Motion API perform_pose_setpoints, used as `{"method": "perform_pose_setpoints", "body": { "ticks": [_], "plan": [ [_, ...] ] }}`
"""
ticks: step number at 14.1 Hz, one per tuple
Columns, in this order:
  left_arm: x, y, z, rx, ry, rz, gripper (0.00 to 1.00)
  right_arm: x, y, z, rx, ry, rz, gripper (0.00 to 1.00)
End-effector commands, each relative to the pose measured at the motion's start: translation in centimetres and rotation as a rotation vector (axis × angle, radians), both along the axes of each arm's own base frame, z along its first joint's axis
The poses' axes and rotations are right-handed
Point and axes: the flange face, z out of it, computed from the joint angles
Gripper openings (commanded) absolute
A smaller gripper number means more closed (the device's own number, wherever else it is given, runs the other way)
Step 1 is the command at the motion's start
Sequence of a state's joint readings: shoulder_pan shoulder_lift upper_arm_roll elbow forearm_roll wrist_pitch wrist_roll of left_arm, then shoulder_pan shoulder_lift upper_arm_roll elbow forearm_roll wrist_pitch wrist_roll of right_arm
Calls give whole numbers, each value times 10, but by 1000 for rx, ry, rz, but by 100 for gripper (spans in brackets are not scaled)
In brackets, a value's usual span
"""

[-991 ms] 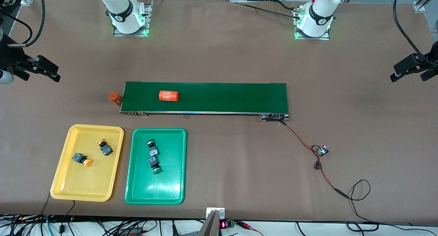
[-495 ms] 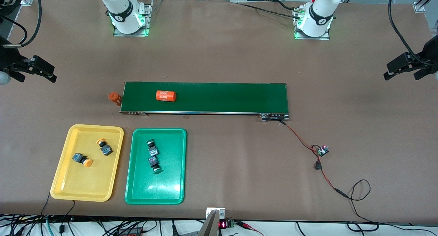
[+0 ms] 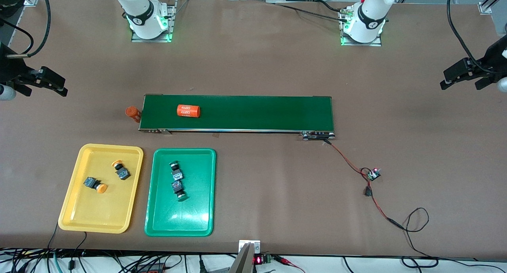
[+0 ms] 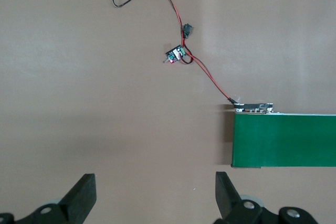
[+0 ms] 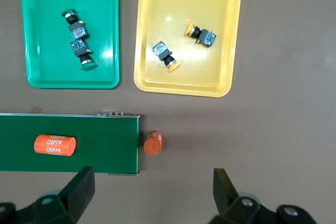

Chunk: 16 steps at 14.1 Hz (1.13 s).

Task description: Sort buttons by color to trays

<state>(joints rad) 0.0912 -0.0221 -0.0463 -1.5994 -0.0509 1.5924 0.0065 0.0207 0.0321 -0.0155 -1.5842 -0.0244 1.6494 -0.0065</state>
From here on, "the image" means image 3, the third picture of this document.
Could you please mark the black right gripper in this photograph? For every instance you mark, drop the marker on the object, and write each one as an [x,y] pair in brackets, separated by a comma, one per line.
[8,69]

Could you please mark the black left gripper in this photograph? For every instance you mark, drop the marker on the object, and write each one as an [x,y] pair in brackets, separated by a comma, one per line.
[496,56]

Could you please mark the orange 4680 battery cylinder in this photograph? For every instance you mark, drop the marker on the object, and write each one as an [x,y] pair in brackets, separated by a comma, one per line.
[188,111]
[132,113]

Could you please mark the yellow mushroom push button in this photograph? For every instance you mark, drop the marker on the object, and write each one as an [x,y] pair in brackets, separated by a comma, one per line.
[95,184]
[122,172]

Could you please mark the green mushroom push button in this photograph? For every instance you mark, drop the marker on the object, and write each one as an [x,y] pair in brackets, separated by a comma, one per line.
[177,172]
[178,188]

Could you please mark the small motor controller board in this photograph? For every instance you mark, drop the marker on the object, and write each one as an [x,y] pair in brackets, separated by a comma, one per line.
[373,174]

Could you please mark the yellow plastic tray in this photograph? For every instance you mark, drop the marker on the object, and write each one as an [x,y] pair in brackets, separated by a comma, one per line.
[101,209]

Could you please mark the small black inline connector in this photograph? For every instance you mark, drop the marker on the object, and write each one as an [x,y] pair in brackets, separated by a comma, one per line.
[368,192]

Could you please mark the green plastic tray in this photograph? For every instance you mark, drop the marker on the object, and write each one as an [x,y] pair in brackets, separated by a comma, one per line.
[180,217]

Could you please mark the green conveyor belt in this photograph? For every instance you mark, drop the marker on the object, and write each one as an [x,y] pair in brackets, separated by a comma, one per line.
[277,124]

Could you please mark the red clip lead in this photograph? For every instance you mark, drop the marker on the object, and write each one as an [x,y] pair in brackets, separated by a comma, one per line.
[285,260]

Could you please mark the red LED display module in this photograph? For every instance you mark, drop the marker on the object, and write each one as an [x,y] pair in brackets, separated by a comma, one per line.
[258,260]

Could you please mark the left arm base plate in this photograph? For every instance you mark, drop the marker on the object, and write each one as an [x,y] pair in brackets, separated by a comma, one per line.
[360,44]

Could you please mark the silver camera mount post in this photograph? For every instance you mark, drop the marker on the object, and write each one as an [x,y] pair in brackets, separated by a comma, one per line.
[242,261]

